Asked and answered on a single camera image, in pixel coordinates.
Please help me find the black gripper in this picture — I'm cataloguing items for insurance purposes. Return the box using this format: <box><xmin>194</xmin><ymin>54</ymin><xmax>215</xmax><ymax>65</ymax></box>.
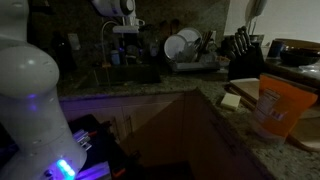
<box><xmin>122</xmin><ymin>32</ymin><xmax>143</xmax><ymax>56</ymax></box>

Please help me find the pale yellow sponge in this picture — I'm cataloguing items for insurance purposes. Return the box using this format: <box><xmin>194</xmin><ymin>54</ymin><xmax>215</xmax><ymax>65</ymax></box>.
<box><xmin>219</xmin><ymin>92</ymin><xmax>242</xmax><ymax>112</ymax></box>

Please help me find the orange snack pack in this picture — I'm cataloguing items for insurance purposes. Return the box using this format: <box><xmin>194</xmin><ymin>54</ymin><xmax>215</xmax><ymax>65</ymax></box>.
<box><xmin>252</xmin><ymin>73</ymin><xmax>319</xmax><ymax>143</ymax></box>

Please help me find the blue white soap bottle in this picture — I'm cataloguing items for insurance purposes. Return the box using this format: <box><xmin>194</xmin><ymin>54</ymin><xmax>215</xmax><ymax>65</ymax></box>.
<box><xmin>110</xmin><ymin>49</ymin><xmax>121</xmax><ymax>66</ymax></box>

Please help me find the small soap dispenser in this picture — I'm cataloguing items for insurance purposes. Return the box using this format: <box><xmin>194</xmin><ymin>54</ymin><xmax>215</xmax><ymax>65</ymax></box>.
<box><xmin>148</xmin><ymin>38</ymin><xmax>160</xmax><ymax>59</ymax></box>

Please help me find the steel sink basin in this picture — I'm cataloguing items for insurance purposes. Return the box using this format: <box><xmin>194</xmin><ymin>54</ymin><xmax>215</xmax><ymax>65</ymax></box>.
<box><xmin>92</xmin><ymin>64</ymin><xmax>163</xmax><ymax>87</ymax></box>

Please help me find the white dinner plate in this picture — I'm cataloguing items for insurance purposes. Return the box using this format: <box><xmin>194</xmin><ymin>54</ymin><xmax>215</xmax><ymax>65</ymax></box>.
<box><xmin>176</xmin><ymin>27</ymin><xmax>203</xmax><ymax>48</ymax></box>
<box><xmin>163</xmin><ymin>33</ymin><xmax>189</xmax><ymax>62</ymax></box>

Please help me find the dark wooden spoon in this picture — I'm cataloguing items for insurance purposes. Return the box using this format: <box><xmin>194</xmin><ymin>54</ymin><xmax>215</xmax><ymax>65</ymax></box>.
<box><xmin>169</xmin><ymin>18</ymin><xmax>181</xmax><ymax>36</ymax></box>

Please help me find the clear plastic container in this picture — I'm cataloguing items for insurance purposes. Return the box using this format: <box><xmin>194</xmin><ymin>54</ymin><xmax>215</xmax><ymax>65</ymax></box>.
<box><xmin>179</xmin><ymin>43</ymin><xmax>201</xmax><ymax>63</ymax></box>

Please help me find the grey dish rack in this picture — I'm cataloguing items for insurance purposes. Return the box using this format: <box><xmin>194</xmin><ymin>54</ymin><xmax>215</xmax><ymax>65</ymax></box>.
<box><xmin>167</xmin><ymin>49</ymin><xmax>222</xmax><ymax>73</ymax></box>

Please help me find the cutlery caddy with utensils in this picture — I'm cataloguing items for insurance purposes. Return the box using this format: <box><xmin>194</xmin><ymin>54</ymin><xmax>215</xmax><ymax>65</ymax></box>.
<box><xmin>196</xmin><ymin>30</ymin><xmax>216</xmax><ymax>63</ymax></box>

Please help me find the base cabinet with panel doors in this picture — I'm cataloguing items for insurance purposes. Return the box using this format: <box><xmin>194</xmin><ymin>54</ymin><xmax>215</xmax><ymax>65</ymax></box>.
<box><xmin>59</xmin><ymin>92</ymin><xmax>186</xmax><ymax>144</ymax></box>

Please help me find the black robot stand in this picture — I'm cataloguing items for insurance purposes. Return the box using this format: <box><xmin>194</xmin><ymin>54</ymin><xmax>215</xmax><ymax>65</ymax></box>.
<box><xmin>66</xmin><ymin>114</ymin><xmax>141</xmax><ymax>180</ymax></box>

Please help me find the plain-sided base cabinet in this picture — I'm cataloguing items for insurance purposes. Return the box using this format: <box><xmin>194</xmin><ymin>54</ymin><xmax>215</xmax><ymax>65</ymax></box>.
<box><xmin>119</xmin><ymin>87</ymin><xmax>278</xmax><ymax>180</ymax></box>

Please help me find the black knife block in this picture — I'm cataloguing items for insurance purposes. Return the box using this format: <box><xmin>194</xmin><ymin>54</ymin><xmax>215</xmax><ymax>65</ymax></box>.
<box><xmin>227</xmin><ymin>25</ymin><xmax>265</xmax><ymax>82</ymax></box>

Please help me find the light wooden cutting board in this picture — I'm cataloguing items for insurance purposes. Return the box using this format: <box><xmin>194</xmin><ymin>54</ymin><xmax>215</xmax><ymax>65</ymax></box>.
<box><xmin>229</xmin><ymin>77</ymin><xmax>262</xmax><ymax>101</ymax></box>

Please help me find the white kitchen utensil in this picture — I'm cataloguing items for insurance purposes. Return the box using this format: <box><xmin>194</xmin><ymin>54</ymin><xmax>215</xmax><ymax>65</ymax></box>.
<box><xmin>245</xmin><ymin>0</ymin><xmax>268</xmax><ymax>27</ymax></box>

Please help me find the wooden bowl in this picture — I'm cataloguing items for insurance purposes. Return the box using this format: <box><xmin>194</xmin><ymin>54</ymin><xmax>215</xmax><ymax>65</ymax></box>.
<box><xmin>272</xmin><ymin>37</ymin><xmax>320</xmax><ymax>51</ymax></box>

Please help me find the black bowl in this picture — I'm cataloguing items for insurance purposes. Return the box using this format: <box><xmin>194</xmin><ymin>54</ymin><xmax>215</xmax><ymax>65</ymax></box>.
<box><xmin>279</xmin><ymin>46</ymin><xmax>320</xmax><ymax>67</ymax></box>

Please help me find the wooden rolling pin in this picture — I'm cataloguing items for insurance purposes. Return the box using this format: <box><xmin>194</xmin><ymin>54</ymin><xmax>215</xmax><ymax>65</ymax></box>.
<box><xmin>266</xmin><ymin>73</ymin><xmax>320</xmax><ymax>93</ymax></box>

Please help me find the clear glass dish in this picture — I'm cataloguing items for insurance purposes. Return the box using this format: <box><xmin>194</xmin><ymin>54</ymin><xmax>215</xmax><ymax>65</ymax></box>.
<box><xmin>298</xmin><ymin>63</ymin><xmax>320</xmax><ymax>75</ymax></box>

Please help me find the large brown cutting board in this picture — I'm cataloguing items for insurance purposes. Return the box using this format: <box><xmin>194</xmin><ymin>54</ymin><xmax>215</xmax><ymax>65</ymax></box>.
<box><xmin>224</xmin><ymin>81</ymin><xmax>320</xmax><ymax>154</ymax></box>

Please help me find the white wall outlet plate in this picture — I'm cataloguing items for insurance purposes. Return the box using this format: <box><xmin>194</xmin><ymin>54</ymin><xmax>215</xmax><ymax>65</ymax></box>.
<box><xmin>67</xmin><ymin>32</ymin><xmax>82</xmax><ymax>52</ymax></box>

